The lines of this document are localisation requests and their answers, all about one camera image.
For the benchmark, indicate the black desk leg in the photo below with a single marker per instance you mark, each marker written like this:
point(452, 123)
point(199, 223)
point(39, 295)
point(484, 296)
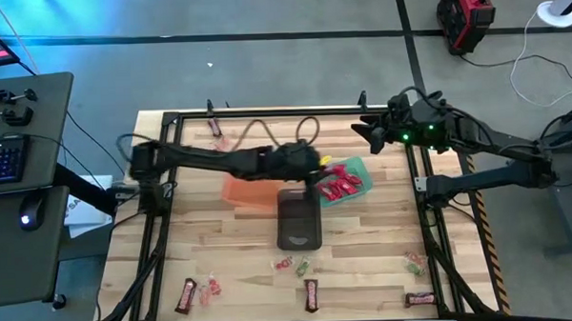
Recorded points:
point(84, 189)

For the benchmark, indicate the black frame clip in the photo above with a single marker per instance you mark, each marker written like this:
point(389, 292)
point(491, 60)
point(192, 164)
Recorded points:
point(362, 99)
point(210, 106)

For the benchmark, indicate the brown foil snack bag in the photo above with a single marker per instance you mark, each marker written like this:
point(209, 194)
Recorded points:
point(311, 295)

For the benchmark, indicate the black desk top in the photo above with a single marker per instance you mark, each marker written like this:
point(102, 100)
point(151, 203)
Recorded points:
point(13, 265)
point(46, 116)

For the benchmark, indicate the clear bag red green candy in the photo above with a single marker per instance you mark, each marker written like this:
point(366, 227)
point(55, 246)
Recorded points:
point(415, 263)

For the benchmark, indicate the dark grey plastic bin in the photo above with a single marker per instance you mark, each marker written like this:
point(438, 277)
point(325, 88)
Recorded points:
point(297, 222)

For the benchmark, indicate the black metal table frame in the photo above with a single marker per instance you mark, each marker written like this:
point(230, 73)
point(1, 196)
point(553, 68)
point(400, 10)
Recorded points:
point(289, 112)

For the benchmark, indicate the black screw clamp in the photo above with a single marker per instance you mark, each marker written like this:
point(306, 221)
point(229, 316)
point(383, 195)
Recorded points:
point(7, 96)
point(12, 116)

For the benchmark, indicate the orange plastic bin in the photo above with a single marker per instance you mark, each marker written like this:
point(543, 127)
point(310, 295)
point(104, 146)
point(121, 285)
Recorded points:
point(249, 192)

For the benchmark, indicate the white cardboard box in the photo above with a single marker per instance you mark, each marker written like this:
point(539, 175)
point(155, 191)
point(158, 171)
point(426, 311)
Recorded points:
point(85, 215)

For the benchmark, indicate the brown Snickers bar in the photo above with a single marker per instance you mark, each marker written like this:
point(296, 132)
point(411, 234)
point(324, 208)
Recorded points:
point(186, 296)
point(420, 299)
point(214, 127)

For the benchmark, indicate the black computer mouse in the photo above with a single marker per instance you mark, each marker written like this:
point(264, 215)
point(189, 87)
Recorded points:
point(31, 213)

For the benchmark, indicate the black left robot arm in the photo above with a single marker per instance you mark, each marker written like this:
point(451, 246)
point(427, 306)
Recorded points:
point(205, 158)

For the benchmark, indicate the red black power box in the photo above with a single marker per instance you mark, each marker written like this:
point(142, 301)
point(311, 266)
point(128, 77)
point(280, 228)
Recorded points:
point(467, 16)

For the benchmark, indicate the yellow candy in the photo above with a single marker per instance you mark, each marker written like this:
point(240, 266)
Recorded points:
point(325, 160)

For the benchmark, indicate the teal plastic bin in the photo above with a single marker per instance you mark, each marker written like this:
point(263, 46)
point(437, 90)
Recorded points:
point(363, 191)

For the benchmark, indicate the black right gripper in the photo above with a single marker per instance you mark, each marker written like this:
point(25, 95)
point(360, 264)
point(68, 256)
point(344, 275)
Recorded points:
point(416, 122)

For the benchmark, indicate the white metal bracket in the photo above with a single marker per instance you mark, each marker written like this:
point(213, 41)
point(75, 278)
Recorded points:
point(420, 184)

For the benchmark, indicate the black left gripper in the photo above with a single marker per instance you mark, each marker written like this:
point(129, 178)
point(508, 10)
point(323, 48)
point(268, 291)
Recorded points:
point(293, 162)

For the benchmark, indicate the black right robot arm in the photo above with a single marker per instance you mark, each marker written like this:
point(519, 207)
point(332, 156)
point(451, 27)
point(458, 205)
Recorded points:
point(495, 146)

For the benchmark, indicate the backlit black keyboard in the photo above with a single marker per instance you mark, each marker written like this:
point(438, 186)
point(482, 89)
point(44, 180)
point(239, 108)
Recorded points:
point(2, 161)

